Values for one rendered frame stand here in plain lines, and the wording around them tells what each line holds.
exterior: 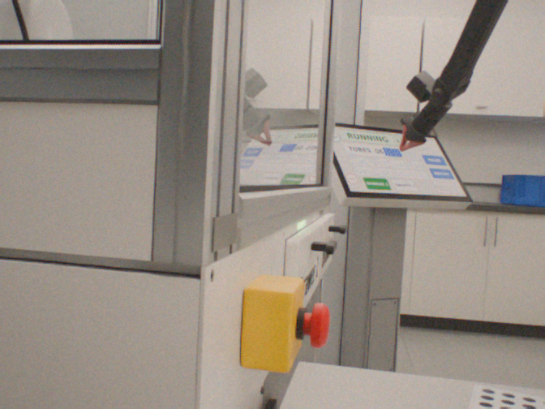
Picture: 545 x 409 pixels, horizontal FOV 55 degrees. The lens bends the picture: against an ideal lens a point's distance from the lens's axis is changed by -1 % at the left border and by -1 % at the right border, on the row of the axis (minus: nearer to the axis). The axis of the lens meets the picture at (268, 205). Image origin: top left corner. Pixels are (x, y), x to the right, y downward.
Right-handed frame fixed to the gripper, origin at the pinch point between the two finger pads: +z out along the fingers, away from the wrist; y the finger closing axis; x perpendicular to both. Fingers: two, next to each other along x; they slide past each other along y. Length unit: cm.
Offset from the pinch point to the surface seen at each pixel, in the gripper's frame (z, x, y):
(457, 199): 15.0, 6.6, -31.3
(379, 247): 34.2, 13.2, -8.6
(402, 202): 16.7, 7.2, -8.8
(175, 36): -65, 54, 94
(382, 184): 15.1, 1.7, -2.2
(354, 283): 48, 19, -5
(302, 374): -27, 67, 70
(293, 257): -36, 55, 71
